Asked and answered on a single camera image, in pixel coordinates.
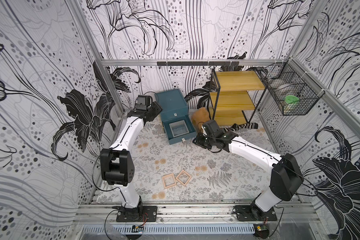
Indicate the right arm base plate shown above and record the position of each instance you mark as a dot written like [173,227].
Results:
[247,213]

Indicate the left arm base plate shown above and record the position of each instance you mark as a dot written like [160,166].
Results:
[142,214]

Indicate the yellow wooden shelf rack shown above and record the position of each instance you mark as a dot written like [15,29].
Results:
[229,96]

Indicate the grey brooch box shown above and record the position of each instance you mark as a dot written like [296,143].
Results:
[179,128]

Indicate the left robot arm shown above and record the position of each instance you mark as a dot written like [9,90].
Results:
[117,166]

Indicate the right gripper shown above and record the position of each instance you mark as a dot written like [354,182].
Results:
[200,141]

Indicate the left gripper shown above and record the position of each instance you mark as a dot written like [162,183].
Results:
[157,108]

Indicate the black wire basket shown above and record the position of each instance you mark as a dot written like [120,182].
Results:
[282,79]

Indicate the pink brooch box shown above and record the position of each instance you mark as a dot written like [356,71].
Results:
[169,181]
[183,178]

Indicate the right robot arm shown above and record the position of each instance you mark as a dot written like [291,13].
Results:
[286,176]

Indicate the brown teddy bear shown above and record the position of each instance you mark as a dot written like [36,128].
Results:
[199,117]

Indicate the white slotted cable duct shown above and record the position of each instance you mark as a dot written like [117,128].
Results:
[172,229]

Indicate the striped sock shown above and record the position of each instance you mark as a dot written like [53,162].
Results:
[236,127]

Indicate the teal drawer cabinet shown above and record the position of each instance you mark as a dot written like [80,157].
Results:
[175,108]

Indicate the green lidded cup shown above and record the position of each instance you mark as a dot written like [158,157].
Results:
[290,103]

